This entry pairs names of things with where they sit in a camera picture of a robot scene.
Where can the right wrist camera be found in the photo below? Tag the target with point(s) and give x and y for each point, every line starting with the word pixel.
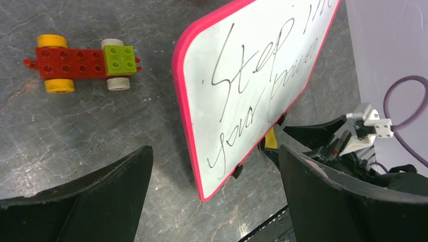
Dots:
pixel 365 125

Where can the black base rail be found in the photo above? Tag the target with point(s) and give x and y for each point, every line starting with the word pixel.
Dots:
pixel 278 227

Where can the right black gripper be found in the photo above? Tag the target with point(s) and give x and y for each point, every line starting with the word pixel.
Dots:
pixel 316 137

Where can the pink framed whiteboard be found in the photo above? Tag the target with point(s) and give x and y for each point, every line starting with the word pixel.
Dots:
pixel 236 71

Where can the red toy block car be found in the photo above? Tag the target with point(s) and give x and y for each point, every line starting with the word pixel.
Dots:
pixel 59 66

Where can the black whiteboard clip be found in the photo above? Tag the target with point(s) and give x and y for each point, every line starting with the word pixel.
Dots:
pixel 237 171
pixel 281 119

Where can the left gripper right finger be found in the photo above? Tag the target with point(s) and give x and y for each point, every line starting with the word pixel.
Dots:
pixel 329 205

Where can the yellow bone-shaped eraser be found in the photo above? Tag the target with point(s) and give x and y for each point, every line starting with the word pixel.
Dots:
pixel 270 141

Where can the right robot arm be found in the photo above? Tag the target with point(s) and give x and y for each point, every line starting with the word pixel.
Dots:
pixel 403 178

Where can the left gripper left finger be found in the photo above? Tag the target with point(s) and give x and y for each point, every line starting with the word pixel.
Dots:
pixel 104 205

